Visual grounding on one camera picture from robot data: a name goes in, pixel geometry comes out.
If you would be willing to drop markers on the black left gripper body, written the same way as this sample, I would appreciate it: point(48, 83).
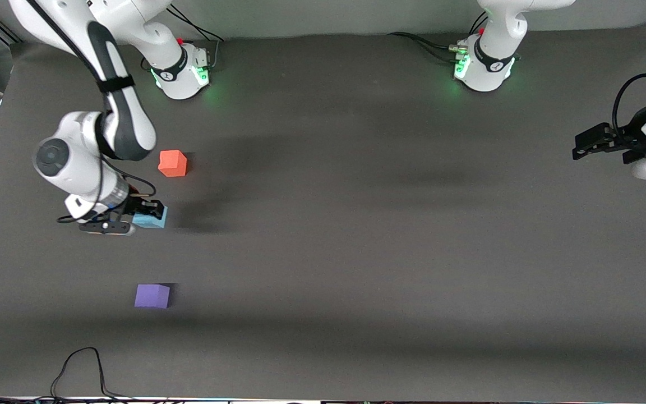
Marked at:
point(629, 136)

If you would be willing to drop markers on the light blue block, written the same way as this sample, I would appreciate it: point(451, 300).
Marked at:
point(152, 222)

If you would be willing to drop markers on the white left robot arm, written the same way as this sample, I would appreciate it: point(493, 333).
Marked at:
point(491, 62)

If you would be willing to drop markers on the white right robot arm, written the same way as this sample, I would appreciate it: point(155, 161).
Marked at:
point(76, 163)

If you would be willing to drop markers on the orange block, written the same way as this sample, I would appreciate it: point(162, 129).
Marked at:
point(172, 164)

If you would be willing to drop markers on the purple block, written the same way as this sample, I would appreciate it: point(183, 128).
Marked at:
point(152, 296)

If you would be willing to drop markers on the dark grey table mat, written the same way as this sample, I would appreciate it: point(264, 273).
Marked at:
point(413, 280)

